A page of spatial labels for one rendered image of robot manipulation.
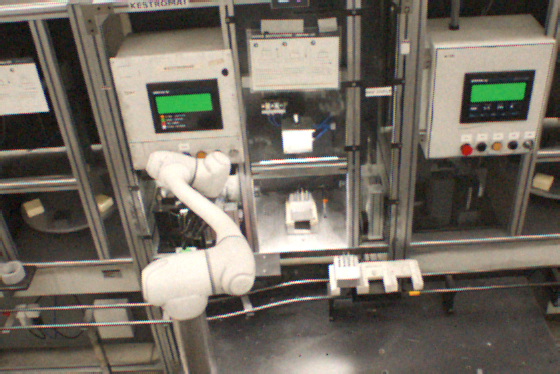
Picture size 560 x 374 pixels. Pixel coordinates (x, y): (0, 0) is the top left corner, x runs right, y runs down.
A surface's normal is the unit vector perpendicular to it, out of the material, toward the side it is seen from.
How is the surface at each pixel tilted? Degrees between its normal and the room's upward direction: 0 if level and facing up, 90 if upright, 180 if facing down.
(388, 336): 0
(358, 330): 0
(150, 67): 90
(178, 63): 90
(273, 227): 0
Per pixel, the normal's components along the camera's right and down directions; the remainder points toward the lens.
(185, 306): 0.18, 0.56
